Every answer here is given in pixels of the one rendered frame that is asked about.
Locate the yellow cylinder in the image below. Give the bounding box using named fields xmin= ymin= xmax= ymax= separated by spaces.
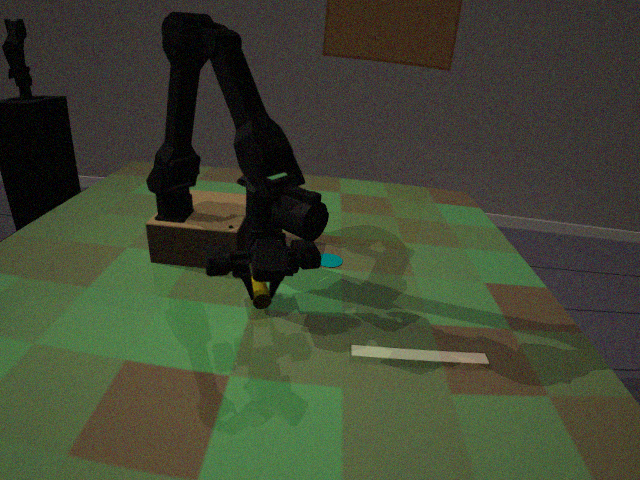
xmin=252 ymin=277 xmax=271 ymax=309

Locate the cyan circle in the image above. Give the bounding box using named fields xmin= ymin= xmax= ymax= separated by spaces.
xmin=320 ymin=253 xmax=343 ymax=268

